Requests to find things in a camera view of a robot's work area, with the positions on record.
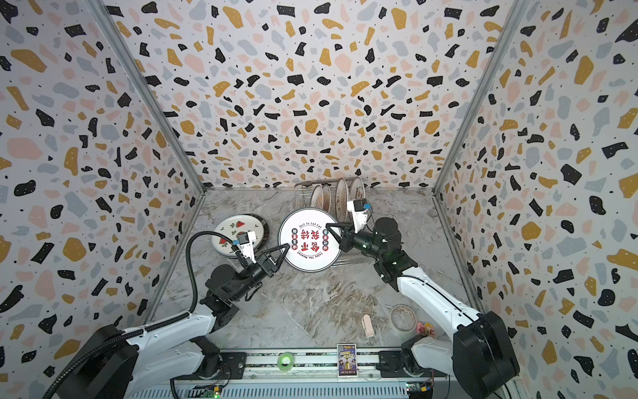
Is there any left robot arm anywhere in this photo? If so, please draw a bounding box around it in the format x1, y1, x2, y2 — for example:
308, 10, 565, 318
44, 244, 290, 398

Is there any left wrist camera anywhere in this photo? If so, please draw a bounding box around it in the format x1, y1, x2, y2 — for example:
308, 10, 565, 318
232, 231, 257, 269

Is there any wire dish rack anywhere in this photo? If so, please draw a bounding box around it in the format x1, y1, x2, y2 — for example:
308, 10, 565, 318
279, 177, 380, 273

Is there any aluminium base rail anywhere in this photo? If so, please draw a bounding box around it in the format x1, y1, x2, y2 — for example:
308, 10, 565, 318
99, 346, 522, 399

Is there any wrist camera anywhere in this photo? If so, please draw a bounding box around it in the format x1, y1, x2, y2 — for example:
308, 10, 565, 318
232, 231, 257, 269
347, 199, 372, 234

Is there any red character white plate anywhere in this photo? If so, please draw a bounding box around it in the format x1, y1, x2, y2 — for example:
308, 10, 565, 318
277, 208, 341, 273

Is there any colourful card pack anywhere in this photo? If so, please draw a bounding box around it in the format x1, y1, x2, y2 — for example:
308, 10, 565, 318
337, 343, 358, 377

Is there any pink eraser block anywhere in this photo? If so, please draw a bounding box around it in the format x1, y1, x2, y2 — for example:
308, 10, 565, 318
362, 314, 375, 337

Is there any fruit patterned white plate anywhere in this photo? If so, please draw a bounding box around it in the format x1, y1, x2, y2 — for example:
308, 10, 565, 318
211, 214, 264, 258

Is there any black corrugated cable conduit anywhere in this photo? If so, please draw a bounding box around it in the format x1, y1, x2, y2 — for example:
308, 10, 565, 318
41, 230, 240, 399

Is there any green tape roll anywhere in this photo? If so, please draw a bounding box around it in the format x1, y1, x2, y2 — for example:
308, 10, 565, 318
277, 352, 295, 373

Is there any dark rimmed cream plate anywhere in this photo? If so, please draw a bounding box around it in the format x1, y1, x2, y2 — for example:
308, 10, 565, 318
255, 215, 270, 243

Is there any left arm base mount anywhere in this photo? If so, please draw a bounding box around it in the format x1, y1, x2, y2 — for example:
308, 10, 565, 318
176, 352, 248, 383

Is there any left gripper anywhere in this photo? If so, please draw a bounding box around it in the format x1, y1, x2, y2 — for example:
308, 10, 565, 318
228, 245, 288, 306

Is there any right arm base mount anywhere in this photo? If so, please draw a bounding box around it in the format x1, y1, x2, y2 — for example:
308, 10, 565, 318
375, 350, 446, 378

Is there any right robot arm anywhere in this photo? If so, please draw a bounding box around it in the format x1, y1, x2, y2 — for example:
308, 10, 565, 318
326, 218, 520, 398

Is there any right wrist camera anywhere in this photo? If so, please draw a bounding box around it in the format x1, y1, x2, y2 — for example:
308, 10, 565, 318
347, 199, 372, 234

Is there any pink yellow small toy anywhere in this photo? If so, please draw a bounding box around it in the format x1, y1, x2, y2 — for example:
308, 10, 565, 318
416, 322, 435, 337

